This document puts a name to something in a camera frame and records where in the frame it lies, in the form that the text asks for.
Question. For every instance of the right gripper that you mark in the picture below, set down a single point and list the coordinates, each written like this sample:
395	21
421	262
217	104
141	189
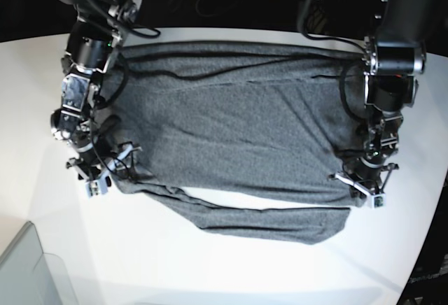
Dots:
92	162

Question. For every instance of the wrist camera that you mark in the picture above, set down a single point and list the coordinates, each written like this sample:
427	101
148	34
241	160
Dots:
96	187
376	200

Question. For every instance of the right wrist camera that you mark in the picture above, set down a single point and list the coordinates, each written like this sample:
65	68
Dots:
96	187

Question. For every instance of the grey t-shirt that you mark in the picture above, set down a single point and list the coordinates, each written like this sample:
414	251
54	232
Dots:
240	139

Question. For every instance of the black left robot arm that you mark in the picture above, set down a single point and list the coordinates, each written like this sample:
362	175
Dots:
394	55

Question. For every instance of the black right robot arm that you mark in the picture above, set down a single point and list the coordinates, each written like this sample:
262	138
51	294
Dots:
95	73

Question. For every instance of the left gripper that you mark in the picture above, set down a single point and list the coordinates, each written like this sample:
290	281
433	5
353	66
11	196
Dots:
366	175

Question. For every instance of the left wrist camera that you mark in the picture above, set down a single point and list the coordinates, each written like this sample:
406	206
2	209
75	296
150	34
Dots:
376	200

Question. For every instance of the grey tray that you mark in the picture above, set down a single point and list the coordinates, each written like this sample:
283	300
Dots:
31	276

